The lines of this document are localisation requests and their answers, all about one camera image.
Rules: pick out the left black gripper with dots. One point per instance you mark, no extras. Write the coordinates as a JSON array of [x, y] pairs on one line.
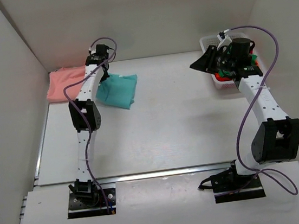
[[104, 77]]

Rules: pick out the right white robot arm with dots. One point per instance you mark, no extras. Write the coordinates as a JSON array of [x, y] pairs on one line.
[[277, 138]]

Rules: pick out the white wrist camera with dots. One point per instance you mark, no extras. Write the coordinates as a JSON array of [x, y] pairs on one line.
[[224, 39], [92, 51]]

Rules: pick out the teal t shirt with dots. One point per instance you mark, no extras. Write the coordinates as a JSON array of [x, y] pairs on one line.
[[118, 91]]

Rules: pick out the red orange t shirt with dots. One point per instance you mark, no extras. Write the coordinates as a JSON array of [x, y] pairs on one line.
[[240, 71]]

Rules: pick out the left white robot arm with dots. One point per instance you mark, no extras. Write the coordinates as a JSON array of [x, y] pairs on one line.
[[86, 120]]

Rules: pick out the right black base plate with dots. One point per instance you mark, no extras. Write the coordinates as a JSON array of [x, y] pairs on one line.
[[228, 186]]

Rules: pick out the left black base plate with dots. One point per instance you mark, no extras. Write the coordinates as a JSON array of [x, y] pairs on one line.
[[97, 207]]

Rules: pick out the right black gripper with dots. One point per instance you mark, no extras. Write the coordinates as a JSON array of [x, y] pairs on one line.
[[207, 62]]

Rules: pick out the white plastic basket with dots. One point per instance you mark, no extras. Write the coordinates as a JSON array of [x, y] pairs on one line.
[[220, 83]]

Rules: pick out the folded pink t shirt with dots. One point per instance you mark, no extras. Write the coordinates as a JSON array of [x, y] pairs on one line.
[[60, 79]]

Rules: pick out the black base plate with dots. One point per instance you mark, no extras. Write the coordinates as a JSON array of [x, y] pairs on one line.
[[228, 186], [97, 207]]

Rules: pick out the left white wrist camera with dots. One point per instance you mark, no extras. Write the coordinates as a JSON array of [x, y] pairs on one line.
[[92, 51]]

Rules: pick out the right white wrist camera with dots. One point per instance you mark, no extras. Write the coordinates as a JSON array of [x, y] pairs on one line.
[[224, 39]]

